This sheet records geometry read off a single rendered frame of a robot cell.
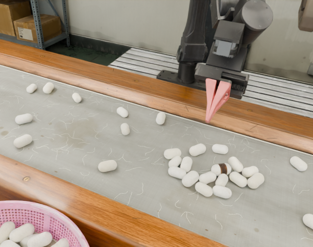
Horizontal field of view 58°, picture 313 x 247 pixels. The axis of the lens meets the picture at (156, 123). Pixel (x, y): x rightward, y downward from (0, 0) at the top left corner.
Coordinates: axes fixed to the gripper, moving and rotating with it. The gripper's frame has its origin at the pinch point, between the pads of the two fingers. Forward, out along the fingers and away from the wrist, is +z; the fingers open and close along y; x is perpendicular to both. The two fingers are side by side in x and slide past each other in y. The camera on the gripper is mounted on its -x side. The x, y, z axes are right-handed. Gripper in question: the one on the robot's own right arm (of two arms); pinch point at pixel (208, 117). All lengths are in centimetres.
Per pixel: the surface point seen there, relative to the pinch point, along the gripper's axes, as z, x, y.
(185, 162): 9.8, -0.8, -1.3
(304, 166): 2.3, 5.9, 19.5
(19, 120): 12.5, -2.5, -37.2
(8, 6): -91, 129, -217
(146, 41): -110, 174, -99
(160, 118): 1.1, 6.6, -10.9
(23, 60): -5, 11, -57
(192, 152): 6.9, 2.3, -1.2
